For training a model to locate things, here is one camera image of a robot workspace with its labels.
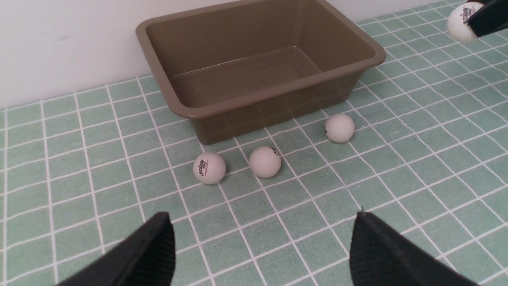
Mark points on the green checkered tablecloth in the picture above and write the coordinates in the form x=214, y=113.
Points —
x=80, y=172

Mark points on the white ping-pong ball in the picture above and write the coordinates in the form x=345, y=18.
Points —
x=339, y=128
x=265, y=162

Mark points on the logo ping-pong ball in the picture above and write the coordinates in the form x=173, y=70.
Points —
x=457, y=24
x=209, y=168

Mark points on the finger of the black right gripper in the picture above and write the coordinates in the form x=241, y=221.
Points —
x=490, y=18

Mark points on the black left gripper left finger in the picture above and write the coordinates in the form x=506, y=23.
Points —
x=147, y=257

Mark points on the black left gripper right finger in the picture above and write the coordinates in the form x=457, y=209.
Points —
x=381, y=256

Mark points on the olive plastic storage bin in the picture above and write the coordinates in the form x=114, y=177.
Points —
x=241, y=66

